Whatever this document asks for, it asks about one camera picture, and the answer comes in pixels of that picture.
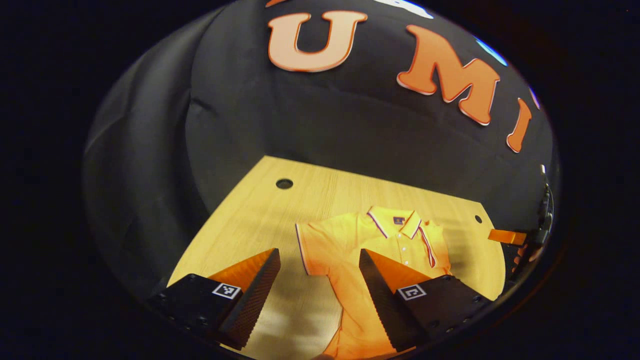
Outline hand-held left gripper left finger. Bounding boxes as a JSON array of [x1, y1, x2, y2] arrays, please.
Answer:
[[147, 248, 282, 351]]

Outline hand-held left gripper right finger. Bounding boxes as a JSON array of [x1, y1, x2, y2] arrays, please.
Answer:
[[358, 248, 494, 353]]

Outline yellow T-shirt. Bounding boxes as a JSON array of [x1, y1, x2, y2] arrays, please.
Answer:
[[295, 206, 453, 360]]

